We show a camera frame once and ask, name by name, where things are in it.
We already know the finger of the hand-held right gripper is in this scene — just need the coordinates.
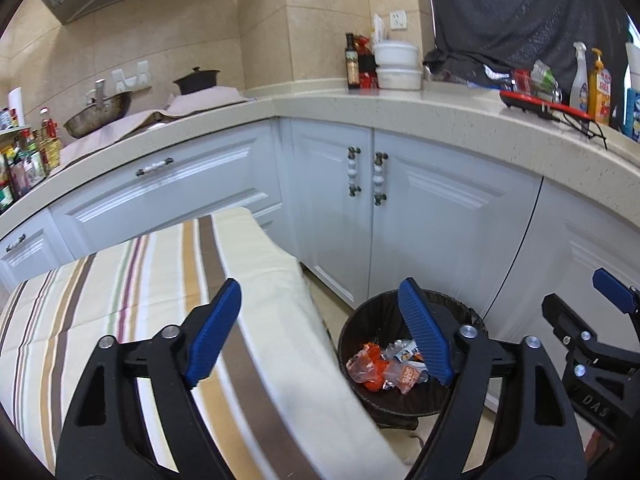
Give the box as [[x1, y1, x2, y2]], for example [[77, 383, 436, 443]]
[[542, 294, 640, 376], [592, 268, 640, 317]]

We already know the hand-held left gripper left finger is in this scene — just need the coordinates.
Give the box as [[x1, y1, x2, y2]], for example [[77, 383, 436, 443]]
[[55, 278, 243, 480]]

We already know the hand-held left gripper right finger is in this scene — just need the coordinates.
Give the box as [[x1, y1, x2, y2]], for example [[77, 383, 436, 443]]
[[398, 276, 587, 480]]

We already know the white and blue carton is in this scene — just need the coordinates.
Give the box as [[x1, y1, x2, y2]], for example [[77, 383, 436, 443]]
[[397, 340, 426, 363]]

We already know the orange printed snack packet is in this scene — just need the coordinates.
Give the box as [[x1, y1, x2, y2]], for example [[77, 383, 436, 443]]
[[384, 361, 428, 395]]

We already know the black trash bin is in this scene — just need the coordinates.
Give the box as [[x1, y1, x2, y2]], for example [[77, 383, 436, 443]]
[[337, 290, 488, 418]]

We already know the red wrapper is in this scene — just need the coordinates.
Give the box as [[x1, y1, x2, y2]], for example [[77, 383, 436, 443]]
[[346, 342, 396, 393]]

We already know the striped cloth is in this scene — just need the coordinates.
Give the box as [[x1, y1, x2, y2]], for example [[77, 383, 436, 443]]
[[0, 206, 416, 480]]

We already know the white kitchen cabinet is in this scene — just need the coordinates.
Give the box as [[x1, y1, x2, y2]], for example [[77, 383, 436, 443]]
[[0, 117, 640, 411]]

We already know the blue box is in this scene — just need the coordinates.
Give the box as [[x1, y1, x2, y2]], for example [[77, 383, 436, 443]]
[[622, 87, 640, 141]]

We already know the red dish rack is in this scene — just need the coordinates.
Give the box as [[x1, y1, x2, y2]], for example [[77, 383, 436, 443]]
[[500, 87, 608, 151]]

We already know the yellow pump bottle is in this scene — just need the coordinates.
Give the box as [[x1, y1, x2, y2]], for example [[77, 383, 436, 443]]
[[587, 48, 613, 126]]

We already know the white spray bottle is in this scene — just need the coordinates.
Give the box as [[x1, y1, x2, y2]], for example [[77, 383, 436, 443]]
[[570, 41, 590, 113]]

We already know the green packet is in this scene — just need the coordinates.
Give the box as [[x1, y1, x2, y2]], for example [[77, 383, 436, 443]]
[[530, 59, 561, 98]]

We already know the pale pink cloth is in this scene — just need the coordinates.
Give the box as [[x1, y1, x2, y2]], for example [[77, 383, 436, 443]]
[[59, 86, 251, 168]]

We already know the white cylinder container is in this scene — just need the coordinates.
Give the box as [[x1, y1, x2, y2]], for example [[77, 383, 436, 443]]
[[625, 42, 640, 91]]

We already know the metal wok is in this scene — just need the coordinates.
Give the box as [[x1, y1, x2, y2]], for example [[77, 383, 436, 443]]
[[63, 80, 133, 139]]

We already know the black pot with lid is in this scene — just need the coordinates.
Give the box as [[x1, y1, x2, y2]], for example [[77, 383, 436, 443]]
[[173, 66, 221, 96]]

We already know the cooking oil bottle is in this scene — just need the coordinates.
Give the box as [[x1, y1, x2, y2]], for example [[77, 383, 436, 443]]
[[39, 106, 62, 171]]

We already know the group of condiment bottles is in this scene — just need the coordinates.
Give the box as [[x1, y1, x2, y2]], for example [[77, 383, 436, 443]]
[[0, 105, 48, 211]]

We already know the red jar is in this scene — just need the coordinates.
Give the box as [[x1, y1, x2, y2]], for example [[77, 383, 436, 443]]
[[357, 35, 378, 90]]

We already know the dark glass bottle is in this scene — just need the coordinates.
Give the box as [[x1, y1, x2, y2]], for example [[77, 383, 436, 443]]
[[345, 33, 362, 92]]

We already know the dark grey cloth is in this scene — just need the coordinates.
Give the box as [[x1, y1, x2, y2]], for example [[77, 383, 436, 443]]
[[422, 0, 633, 86]]

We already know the white paper roll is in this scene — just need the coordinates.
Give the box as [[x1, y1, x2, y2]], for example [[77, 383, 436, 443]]
[[7, 86, 23, 128]]

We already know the white plastic bag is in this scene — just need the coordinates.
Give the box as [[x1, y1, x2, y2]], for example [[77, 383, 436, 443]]
[[371, 12, 390, 45]]

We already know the cabinet door handle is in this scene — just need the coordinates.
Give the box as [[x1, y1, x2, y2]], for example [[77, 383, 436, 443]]
[[372, 151, 389, 206], [347, 146, 362, 197]]

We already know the white wall hook rack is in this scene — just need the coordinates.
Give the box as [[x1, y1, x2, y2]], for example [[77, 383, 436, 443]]
[[111, 60, 152, 93]]

